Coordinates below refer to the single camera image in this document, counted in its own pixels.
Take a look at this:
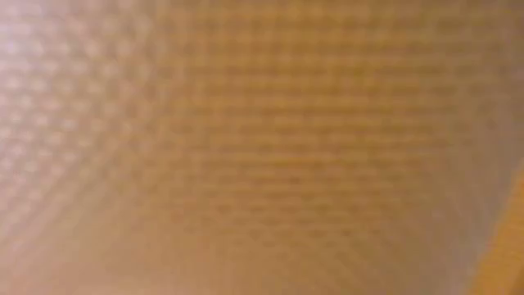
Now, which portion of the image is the beige canvas gardening bag green trim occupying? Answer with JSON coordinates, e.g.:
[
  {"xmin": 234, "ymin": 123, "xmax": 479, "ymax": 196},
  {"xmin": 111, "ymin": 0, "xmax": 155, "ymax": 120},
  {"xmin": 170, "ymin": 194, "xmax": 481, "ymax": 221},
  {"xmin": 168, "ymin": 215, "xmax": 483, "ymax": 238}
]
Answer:
[{"xmin": 0, "ymin": 0, "xmax": 524, "ymax": 295}]

